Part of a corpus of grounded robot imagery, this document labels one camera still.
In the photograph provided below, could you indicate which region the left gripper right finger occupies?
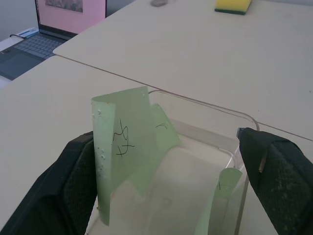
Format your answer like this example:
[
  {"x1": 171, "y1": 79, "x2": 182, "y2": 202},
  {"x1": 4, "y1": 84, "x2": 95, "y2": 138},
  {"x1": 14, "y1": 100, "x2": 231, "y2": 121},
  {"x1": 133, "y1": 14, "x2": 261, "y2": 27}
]
[{"x1": 236, "y1": 126, "x2": 313, "y2": 235}]

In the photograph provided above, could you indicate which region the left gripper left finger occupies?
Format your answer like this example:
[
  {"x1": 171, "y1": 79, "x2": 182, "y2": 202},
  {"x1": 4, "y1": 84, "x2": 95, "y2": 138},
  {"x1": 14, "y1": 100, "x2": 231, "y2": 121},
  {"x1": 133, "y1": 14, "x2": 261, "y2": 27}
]
[{"x1": 0, "y1": 131, "x2": 99, "y2": 235}]

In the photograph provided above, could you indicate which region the green paper note with pinholes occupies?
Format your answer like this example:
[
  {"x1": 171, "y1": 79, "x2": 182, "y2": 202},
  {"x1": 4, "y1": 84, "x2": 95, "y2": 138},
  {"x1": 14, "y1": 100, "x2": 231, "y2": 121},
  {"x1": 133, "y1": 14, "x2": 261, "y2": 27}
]
[{"x1": 91, "y1": 86, "x2": 159, "y2": 227}]

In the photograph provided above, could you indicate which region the clear plastic tray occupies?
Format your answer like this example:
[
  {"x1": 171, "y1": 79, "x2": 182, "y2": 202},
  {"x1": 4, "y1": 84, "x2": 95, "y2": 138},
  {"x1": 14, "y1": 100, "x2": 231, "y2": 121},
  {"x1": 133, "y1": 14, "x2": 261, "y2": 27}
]
[{"x1": 85, "y1": 89, "x2": 261, "y2": 235}]

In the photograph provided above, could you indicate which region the white blue label card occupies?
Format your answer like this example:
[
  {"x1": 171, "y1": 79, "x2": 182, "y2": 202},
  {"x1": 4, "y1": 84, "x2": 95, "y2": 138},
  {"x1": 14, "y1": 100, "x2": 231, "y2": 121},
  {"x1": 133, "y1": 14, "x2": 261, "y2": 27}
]
[{"x1": 15, "y1": 27, "x2": 39, "y2": 38}]

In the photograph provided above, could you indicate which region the grey laptop with pink screen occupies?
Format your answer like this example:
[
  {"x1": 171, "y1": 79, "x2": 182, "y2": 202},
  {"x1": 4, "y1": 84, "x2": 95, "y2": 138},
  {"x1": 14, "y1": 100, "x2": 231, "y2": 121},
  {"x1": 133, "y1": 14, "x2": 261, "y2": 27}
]
[{"x1": 0, "y1": 0, "x2": 108, "y2": 80}]

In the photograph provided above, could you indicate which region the yellow green-backed sponge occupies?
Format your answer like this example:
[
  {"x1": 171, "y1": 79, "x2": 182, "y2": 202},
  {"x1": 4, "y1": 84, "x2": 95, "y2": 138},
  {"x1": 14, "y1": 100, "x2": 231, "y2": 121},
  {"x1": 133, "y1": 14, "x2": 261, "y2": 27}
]
[{"x1": 214, "y1": 0, "x2": 253, "y2": 16}]

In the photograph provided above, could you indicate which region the small grey round disc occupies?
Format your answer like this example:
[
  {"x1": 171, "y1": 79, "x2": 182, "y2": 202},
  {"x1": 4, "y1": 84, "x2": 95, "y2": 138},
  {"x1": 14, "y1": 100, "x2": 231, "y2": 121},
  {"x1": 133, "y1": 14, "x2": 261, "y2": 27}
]
[{"x1": 150, "y1": 0, "x2": 170, "y2": 8}]

